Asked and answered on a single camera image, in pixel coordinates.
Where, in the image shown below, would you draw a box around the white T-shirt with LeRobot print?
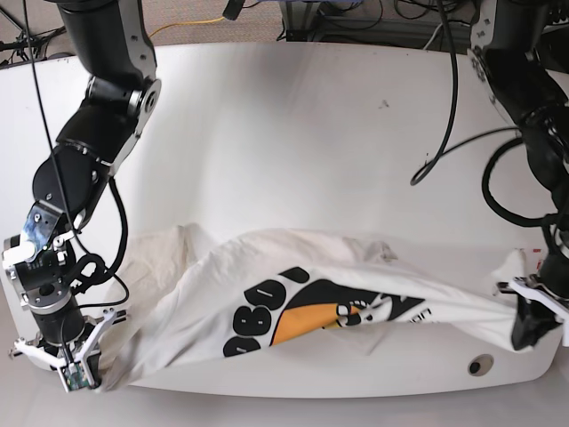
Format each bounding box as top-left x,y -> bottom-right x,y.
100,226 -> 532,391

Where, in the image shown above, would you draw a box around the red tape rectangle marker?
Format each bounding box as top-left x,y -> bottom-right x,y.
517,247 -> 547,275

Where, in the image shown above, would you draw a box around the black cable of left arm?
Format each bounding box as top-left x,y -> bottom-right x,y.
408,0 -> 552,228

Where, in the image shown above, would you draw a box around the right table cable grommet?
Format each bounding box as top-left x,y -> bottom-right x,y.
468,354 -> 494,377

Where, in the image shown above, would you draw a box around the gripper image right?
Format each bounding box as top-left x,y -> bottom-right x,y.
510,251 -> 569,351

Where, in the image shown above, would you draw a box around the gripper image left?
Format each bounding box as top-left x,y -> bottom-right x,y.
33,308 -> 101,390

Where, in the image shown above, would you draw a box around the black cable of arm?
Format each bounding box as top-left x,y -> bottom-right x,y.
21,0 -> 131,321
408,0 -> 552,228

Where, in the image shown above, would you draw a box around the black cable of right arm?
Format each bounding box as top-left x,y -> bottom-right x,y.
21,0 -> 131,321

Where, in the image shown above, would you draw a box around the black tripod and cables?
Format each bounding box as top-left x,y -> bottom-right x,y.
0,0 -> 68,68

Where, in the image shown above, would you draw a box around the yellow cable on floor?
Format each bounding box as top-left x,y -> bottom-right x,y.
148,16 -> 226,39

